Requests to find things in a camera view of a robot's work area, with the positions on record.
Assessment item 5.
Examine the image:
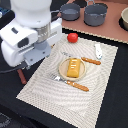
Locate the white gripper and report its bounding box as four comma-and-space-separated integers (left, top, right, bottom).
0, 18, 62, 67

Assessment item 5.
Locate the red toy tomato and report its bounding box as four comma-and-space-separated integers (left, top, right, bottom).
67, 33, 78, 43

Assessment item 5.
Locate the orange toy bread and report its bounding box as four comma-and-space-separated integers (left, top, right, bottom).
67, 58, 81, 78

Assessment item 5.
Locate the brown toy sausage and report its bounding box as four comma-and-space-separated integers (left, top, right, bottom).
17, 69, 27, 85

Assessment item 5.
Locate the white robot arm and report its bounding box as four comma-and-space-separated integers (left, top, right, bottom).
0, 0, 62, 67

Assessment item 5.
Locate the round beige plate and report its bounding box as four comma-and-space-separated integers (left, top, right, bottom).
59, 58, 86, 81

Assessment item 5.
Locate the small grey saucepan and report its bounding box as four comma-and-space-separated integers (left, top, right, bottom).
53, 3, 80, 21

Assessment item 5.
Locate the large grey pot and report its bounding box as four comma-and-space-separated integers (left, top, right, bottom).
84, 0, 107, 26

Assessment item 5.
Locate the woven beige placemat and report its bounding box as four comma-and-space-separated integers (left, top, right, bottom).
17, 34, 118, 128

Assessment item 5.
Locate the beige bowl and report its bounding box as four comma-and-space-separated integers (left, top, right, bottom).
121, 7, 128, 30

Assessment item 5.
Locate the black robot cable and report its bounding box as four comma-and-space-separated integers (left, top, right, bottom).
0, 66, 24, 75

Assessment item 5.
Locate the wooden handled fork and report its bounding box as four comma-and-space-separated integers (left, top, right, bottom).
48, 73, 89, 92

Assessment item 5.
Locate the wooden handled knife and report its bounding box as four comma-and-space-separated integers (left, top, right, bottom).
61, 52, 101, 65

